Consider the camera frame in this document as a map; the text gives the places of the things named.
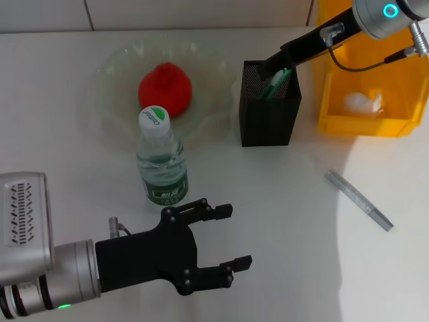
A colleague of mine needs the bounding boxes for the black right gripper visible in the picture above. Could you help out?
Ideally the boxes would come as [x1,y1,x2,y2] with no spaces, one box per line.
[257,8,363,81]

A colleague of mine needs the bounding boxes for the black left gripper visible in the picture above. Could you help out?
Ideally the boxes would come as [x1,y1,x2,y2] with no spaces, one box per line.
[95,197,253,296]

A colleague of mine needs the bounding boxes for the mint green pen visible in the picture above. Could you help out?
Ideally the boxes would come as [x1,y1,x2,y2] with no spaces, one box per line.
[259,66,296,101]

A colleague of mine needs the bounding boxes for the white paper ball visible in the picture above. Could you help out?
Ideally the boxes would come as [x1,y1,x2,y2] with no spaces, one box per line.
[343,89,385,117]

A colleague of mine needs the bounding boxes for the green label water bottle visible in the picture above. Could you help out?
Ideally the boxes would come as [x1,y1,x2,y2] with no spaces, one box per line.
[135,105,190,206]

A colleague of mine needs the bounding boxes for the red-orange fruit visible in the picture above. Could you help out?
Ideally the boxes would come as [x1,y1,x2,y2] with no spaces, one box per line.
[138,62,194,118]

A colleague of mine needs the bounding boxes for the black mesh pen holder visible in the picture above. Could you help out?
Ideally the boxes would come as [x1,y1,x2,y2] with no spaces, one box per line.
[238,59,302,148]

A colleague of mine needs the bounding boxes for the clear glass fruit plate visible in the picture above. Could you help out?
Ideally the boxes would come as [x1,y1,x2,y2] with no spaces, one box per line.
[93,33,237,148]

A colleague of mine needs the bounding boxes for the grey glitter pen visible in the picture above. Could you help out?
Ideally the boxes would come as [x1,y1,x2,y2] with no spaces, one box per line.
[324,170,394,232]

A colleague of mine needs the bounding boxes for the yellow plastic bin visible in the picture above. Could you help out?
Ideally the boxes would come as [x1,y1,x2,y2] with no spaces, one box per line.
[314,0,429,137]

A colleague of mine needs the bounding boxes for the left wrist cable with plug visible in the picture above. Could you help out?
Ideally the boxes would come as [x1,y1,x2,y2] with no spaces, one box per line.
[108,217,133,237]

